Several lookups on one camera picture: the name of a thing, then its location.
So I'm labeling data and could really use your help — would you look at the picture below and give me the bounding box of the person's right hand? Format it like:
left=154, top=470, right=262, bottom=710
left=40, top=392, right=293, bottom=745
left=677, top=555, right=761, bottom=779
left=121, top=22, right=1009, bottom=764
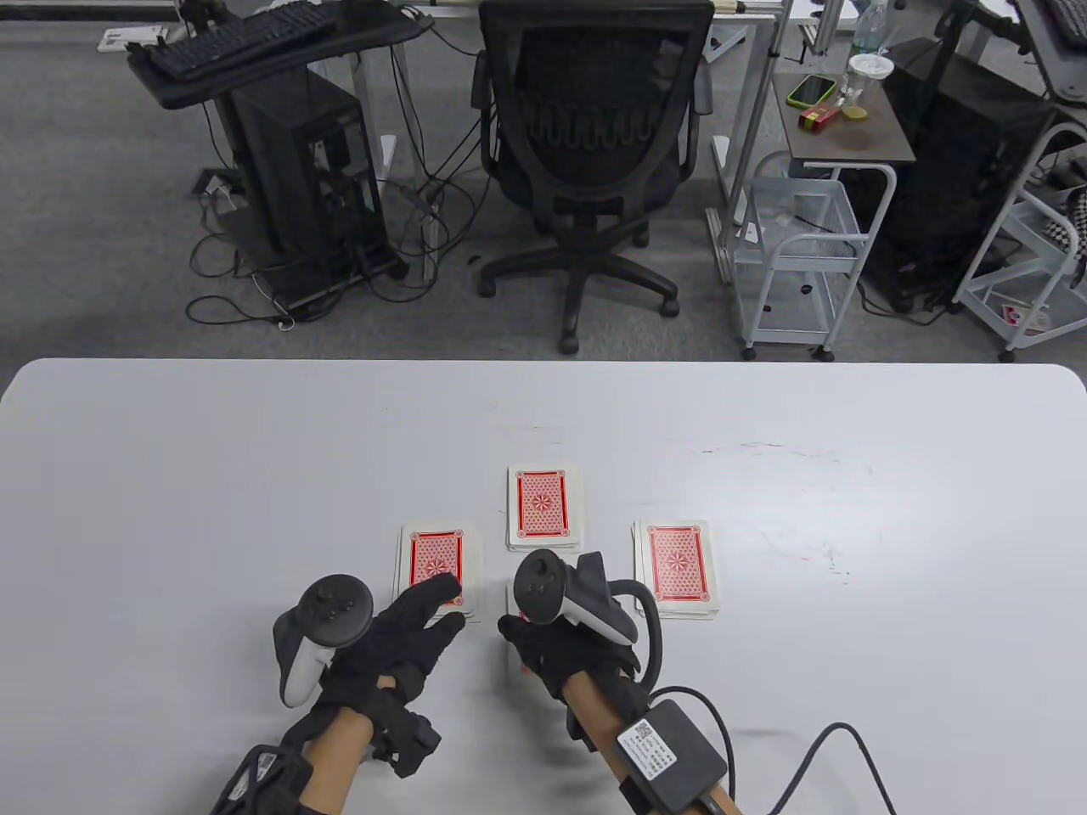
left=498, top=615, right=642, bottom=705

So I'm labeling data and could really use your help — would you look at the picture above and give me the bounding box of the person's left hand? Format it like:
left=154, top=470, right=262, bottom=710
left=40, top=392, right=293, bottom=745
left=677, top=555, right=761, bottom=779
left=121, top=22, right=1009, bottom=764
left=314, top=573, right=468, bottom=728

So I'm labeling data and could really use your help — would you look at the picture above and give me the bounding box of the pile of dealt red-backed cards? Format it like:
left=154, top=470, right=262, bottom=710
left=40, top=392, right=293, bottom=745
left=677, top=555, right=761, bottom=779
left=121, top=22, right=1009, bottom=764
left=631, top=520, right=719, bottom=621
left=393, top=522, right=482, bottom=616
left=507, top=466, right=585, bottom=553
left=506, top=582, right=532, bottom=680

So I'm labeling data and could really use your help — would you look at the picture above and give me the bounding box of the black left forearm sensor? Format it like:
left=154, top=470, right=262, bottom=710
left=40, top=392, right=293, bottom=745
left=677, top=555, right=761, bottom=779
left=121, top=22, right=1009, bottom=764
left=211, top=743, right=311, bottom=815

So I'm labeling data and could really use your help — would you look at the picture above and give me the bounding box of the person's right forearm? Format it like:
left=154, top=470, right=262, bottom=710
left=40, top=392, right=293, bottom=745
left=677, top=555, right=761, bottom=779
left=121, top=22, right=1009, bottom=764
left=560, top=666, right=740, bottom=815

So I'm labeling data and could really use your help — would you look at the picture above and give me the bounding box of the person's left forearm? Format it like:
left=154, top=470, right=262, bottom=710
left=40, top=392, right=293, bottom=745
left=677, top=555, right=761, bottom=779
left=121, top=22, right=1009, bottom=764
left=301, top=711, right=375, bottom=815

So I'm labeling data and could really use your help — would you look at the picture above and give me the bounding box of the red white card pack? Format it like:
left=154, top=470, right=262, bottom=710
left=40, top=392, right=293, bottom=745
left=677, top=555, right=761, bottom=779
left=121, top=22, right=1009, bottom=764
left=998, top=301, right=1054, bottom=336

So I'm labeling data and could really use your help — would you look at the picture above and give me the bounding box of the black white right hand controller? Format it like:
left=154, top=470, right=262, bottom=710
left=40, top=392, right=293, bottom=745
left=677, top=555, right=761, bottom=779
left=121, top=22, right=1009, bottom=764
left=514, top=549, right=642, bottom=648

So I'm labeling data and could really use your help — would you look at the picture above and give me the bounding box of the white left hand controller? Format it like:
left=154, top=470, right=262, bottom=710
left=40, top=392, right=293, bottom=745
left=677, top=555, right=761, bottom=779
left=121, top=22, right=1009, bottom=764
left=273, top=575, right=375, bottom=710

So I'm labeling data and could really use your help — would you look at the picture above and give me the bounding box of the black wrist sensor box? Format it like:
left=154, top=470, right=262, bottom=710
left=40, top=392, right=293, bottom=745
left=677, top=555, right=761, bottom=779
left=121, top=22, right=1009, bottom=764
left=616, top=699, right=729, bottom=813

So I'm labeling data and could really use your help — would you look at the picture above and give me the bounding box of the black stand base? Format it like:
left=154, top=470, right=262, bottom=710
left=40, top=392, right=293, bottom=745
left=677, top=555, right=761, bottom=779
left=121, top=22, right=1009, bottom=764
left=253, top=255, right=410, bottom=313

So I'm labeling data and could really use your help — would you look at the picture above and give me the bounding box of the black mesh office chair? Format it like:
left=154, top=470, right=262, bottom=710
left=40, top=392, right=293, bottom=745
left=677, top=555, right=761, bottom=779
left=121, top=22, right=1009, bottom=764
left=471, top=0, right=716, bottom=356

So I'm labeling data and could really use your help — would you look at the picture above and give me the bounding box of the white metal cart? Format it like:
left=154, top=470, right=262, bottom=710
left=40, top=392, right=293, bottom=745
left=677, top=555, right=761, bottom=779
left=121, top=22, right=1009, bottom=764
left=729, top=151, right=898, bottom=363
left=951, top=109, right=1087, bottom=364

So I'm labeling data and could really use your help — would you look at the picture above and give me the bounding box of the black computer tower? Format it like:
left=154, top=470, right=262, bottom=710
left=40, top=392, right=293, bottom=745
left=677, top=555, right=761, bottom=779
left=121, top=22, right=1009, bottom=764
left=853, top=38, right=1058, bottom=313
left=228, top=66, right=393, bottom=273

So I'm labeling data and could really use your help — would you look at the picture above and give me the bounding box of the white desk leg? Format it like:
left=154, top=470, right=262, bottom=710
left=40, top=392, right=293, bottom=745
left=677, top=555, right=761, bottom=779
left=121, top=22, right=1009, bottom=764
left=346, top=47, right=400, bottom=183

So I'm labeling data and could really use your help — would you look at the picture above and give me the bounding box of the brown side table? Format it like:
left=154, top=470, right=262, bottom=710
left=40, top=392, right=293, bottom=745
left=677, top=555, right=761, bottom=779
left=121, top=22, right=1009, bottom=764
left=771, top=72, right=918, bottom=168

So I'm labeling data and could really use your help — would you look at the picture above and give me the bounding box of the green-edged smartphone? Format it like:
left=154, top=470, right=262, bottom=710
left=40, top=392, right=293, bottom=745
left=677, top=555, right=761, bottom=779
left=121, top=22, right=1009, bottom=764
left=786, top=74, right=839, bottom=110

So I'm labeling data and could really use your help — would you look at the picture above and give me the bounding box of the black keyboard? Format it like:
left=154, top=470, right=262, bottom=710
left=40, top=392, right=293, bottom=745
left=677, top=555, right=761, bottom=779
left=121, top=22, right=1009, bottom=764
left=127, top=0, right=338, bottom=83
left=1043, top=0, right=1087, bottom=48

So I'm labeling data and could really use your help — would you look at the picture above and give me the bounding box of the clear lidded jar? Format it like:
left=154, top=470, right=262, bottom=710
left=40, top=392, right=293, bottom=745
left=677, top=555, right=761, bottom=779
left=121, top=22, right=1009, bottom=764
left=841, top=55, right=895, bottom=121

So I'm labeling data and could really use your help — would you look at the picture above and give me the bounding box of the black white checkered board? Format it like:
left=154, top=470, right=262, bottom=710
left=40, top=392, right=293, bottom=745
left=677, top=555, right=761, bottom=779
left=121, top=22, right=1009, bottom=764
left=1040, top=188, right=1087, bottom=264

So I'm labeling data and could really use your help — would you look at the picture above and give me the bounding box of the white flat plate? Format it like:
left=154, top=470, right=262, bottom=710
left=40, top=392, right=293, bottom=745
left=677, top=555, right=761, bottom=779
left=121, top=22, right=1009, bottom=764
left=96, top=25, right=168, bottom=54

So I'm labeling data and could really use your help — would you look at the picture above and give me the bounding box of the clear plastic water bottle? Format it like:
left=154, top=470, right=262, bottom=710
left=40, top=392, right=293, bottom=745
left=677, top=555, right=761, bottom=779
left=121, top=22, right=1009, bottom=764
left=851, top=0, right=893, bottom=60

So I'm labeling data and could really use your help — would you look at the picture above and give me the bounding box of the thick black glove cable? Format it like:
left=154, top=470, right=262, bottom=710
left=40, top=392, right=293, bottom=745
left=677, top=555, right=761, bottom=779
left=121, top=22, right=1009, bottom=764
left=611, top=580, right=667, bottom=705

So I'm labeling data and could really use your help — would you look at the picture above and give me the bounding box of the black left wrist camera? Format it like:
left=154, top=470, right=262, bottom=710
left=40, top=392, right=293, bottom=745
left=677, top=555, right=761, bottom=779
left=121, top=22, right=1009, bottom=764
left=369, top=692, right=442, bottom=778

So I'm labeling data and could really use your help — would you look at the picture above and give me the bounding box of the black sensor box cable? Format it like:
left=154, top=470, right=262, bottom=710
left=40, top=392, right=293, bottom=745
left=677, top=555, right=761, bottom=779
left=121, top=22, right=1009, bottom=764
left=675, top=686, right=897, bottom=815

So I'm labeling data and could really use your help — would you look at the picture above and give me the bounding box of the tangle of black floor cables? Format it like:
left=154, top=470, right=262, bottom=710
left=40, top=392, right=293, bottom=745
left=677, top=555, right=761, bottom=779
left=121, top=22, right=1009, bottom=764
left=185, top=34, right=495, bottom=330

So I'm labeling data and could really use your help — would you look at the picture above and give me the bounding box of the aluminium frame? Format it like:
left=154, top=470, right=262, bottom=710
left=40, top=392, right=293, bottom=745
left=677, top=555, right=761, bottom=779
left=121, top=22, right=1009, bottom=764
left=709, top=0, right=797, bottom=285

